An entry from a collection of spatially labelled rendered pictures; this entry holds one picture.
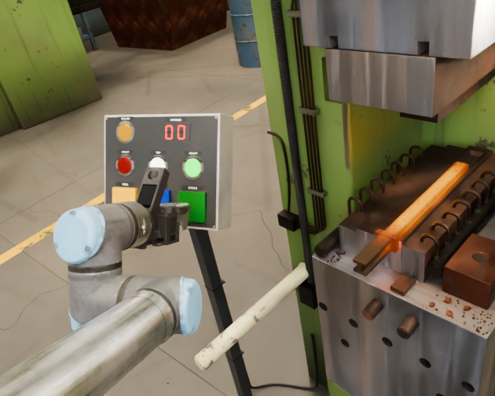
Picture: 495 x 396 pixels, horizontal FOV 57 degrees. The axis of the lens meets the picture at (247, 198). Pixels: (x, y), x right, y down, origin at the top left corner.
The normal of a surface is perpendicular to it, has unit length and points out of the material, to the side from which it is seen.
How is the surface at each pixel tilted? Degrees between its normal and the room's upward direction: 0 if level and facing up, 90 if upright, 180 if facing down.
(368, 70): 90
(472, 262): 0
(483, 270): 0
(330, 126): 90
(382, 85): 90
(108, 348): 60
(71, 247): 55
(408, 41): 90
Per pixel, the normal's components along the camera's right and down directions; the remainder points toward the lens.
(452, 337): -0.70, 0.48
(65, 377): 0.76, -0.57
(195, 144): -0.38, 0.07
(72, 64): 0.67, 0.30
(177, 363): -0.17, -0.83
